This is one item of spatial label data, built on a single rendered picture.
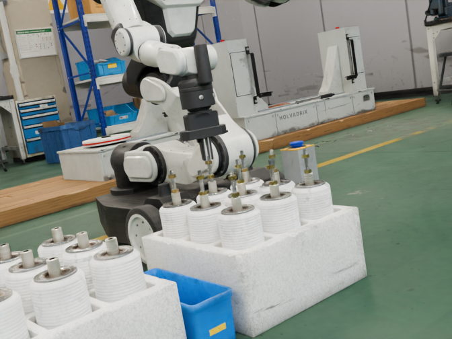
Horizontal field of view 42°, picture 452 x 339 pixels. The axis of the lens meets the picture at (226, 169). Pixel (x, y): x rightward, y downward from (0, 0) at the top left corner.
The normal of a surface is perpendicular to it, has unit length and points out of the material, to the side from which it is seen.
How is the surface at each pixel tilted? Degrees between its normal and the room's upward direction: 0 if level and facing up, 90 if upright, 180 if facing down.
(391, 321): 0
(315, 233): 90
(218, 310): 92
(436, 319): 0
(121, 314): 90
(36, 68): 90
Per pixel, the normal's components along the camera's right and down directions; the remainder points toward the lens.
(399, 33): -0.75, 0.22
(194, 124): 0.28, 0.10
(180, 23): 0.73, 0.18
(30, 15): 0.64, 0.01
